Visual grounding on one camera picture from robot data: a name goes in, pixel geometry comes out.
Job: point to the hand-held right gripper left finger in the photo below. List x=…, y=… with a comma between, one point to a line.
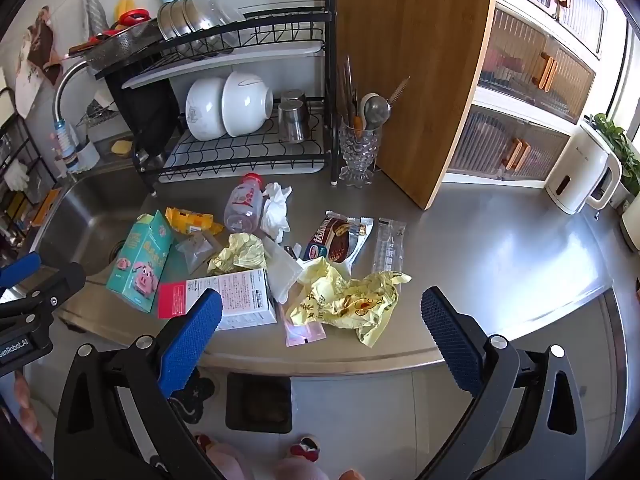
x=192, y=335

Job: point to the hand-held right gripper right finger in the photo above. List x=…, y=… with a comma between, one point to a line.
x=450, y=340

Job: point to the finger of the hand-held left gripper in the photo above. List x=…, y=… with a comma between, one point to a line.
x=55, y=285
x=20, y=267

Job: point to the yellow leaf print wrapper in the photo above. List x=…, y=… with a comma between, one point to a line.
x=237, y=255

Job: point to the red and blue cake wrapper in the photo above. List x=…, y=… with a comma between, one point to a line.
x=332, y=240

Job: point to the black trash bin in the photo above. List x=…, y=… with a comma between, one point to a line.
x=257, y=405

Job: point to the person's left hand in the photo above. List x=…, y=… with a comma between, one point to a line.
x=27, y=400

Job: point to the white box with red label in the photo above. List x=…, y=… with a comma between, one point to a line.
x=245, y=300

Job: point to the steel sink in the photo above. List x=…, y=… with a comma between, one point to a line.
x=85, y=220

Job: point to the clear packet with brown print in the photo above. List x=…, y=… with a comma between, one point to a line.
x=197, y=252

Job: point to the teal carton with pig print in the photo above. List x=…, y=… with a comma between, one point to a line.
x=142, y=255

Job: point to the white gloves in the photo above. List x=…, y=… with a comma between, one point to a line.
x=15, y=175

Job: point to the pink clear zip bag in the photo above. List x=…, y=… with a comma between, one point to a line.
x=300, y=335

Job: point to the yellow plastic bag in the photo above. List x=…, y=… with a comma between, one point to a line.
x=345, y=305

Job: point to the clear plastic bag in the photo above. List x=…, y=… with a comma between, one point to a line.
x=282, y=270

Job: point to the long clear packet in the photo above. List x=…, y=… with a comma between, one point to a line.
x=389, y=245

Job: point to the yellow snack packet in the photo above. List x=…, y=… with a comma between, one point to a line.
x=192, y=220

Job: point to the pink plush slipper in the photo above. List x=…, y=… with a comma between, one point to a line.
x=215, y=455
x=300, y=455

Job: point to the white cup holder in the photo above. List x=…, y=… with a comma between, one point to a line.
x=90, y=157

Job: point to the clear bottle with red cap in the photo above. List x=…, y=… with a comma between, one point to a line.
x=242, y=207

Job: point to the white crumpled tissue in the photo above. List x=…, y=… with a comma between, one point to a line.
x=275, y=215

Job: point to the yellow sponge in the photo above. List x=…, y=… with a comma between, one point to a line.
x=121, y=147

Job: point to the steel faucet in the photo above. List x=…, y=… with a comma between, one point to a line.
x=67, y=85

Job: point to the white drain tray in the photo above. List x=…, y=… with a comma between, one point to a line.
x=250, y=55
x=280, y=160

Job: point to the glass utensil holder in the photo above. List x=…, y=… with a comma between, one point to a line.
x=357, y=155

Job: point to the white electric kettle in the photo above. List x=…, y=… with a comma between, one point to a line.
x=575, y=170

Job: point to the white printed bowl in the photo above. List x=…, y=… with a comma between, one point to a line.
x=202, y=110
x=245, y=105

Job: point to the steel cup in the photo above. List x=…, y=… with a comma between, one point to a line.
x=293, y=122
x=294, y=96

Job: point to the steel ladle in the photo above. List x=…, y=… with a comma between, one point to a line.
x=377, y=110

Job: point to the steel colander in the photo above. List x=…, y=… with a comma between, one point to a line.
x=120, y=45

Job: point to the white spoon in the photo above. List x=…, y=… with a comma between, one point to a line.
x=367, y=102

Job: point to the thin bottle brush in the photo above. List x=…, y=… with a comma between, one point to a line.
x=398, y=92

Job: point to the green potted plant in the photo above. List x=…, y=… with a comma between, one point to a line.
x=622, y=150

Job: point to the wooden cutting board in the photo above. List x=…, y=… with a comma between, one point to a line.
x=415, y=85

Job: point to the white storage cabinet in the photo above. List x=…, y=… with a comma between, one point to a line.
x=525, y=85

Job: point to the bundle of chopsticks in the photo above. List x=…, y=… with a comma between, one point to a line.
x=348, y=90

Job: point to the red scissors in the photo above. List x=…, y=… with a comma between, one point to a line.
x=132, y=16

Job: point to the nested steel bowls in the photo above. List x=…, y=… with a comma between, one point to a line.
x=200, y=22

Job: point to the printed wall hanging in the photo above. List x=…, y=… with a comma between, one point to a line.
x=35, y=55

